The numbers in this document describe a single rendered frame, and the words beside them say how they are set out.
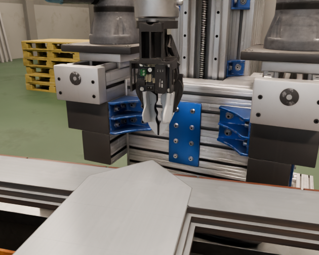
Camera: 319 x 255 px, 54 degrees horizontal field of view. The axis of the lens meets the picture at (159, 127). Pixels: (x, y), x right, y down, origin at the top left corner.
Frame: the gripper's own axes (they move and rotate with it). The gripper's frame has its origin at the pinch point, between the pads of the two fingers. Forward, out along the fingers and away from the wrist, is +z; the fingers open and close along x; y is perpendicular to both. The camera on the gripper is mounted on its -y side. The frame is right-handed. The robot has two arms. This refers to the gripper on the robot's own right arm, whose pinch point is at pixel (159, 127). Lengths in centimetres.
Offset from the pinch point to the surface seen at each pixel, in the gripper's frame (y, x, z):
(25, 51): -400, -310, 29
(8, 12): -801, -630, -37
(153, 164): 5.5, 0.0, 5.4
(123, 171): 9.5, -4.4, 5.4
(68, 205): 21.4, -8.9, 5.3
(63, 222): 25.3, -7.6, 5.4
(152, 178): 11.2, 1.2, 5.3
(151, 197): 16.7, 2.5, 5.3
